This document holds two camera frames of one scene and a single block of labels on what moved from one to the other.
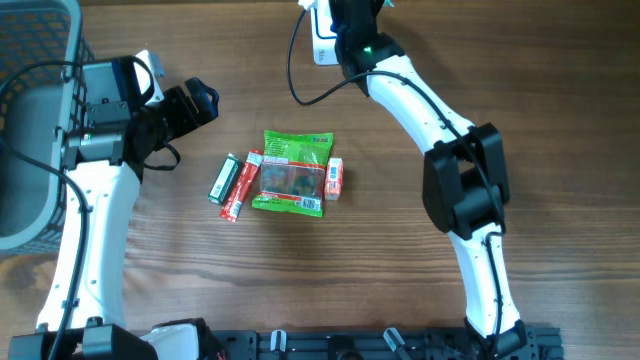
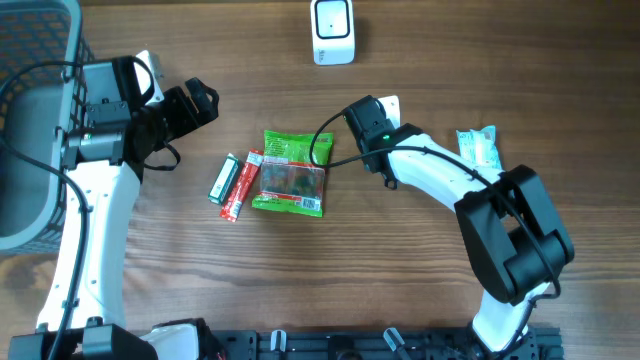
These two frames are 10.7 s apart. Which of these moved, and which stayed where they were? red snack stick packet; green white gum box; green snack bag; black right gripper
Moved: black right gripper
Stayed: red snack stick packet; green snack bag; green white gum box
